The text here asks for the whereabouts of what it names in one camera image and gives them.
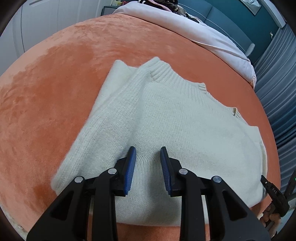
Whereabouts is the pale pink duvet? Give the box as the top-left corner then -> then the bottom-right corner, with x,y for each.
113,1 -> 257,87

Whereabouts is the orange plush bed blanket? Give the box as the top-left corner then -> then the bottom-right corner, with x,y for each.
1,14 -> 280,232

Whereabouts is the cream knit sweater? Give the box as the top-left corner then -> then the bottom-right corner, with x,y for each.
51,57 -> 267,226

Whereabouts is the grey blue striped curtain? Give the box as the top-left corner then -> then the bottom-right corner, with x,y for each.
254,25 -> 295,192

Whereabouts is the silver floral wall art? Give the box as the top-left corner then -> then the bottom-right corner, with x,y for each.
240,0 -> 261,16

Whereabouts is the pile of dark clothes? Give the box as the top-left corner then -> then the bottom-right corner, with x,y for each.
137,0 -> 201,23

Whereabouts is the teal upholstered headboard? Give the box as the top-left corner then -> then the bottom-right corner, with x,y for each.
178,1 -> 278,63

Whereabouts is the person's right hand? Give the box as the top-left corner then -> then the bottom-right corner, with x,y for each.
259,204 -> 281,237

